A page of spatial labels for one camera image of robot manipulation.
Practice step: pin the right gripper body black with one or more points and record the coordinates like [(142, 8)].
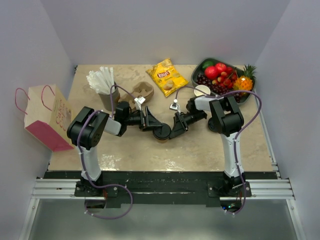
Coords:
[(190, 117)]

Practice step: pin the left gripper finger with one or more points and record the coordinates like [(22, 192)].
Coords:
[(150, 120), (156, 130)]

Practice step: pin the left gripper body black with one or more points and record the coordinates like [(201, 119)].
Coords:
[(139, 119)]

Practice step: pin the brown paper coffee cup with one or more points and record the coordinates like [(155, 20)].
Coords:
[(201, 90)]

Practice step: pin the paper bag pink white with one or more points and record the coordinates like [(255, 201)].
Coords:
[(47, 116)]

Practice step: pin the black coffee cup lid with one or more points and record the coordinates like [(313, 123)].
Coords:
[(211, 125)]

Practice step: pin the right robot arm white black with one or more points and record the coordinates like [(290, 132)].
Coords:
[(227, 120)]

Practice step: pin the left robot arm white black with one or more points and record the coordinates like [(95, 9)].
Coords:
[(86, 131)]

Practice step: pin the cardboard cup carrier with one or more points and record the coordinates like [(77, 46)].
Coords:
[(141, 89)]

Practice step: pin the grey straw holder cup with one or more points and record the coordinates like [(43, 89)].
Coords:
[(110, 101)]

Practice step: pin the dark grape bunch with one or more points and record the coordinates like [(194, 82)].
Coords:
[(214, 86)]

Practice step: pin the yellow Lays chips bag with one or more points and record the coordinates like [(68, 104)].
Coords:
[(166, 77)]

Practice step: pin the large red apple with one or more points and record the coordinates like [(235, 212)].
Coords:
[(211, 72)]

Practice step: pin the small red apple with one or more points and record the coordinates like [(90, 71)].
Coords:
[(221, 67)]

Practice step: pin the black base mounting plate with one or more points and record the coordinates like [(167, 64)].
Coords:
[(115, 188)]

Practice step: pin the orange toy pineapple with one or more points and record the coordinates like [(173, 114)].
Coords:
[(247, 79)]

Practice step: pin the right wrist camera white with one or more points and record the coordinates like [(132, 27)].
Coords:
[(175, 106)]

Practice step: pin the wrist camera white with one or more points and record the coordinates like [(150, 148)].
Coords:
[(175, 106), (138, 101)]

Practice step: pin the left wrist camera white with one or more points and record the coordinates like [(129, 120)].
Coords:
[(138, 101)]

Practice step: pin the aluminium rail frame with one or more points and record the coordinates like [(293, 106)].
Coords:
[(269, 214)]

